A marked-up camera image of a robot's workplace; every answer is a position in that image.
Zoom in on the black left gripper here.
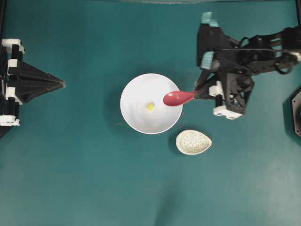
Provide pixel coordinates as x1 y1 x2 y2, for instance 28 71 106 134
0 39 65 126

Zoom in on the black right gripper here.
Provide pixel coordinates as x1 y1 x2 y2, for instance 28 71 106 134
194 12 254 120

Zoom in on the pink red spoon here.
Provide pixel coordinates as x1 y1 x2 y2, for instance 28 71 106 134
163 90 198 106

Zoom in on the yellow hexagonal prism block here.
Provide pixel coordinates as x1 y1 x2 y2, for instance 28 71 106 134
146 102 155 112

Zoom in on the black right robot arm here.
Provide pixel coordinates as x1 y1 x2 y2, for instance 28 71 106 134
194 12 301 120

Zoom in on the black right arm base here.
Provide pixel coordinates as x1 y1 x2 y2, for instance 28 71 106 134
283 86 301 145

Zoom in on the white round bowl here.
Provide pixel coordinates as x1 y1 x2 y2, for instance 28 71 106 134
120 73 182 134

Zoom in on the white speckled teardrop dish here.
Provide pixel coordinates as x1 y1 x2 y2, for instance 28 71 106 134
175 129 212 155

